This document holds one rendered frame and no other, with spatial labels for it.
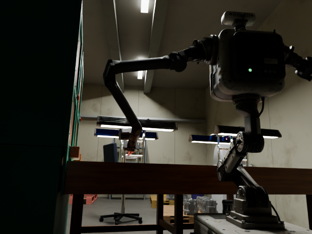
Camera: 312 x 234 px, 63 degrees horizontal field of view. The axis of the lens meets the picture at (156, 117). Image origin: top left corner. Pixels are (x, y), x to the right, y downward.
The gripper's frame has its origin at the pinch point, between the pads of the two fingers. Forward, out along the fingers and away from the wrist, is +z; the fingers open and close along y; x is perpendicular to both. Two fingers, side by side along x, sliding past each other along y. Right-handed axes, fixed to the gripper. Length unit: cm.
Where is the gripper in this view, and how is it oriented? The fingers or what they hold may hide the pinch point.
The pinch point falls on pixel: (128, 154)
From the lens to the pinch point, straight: 175.3
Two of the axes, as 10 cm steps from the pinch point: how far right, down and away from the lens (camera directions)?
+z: -2.8, 7.9, 5.5
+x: 1.5, 6.0, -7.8
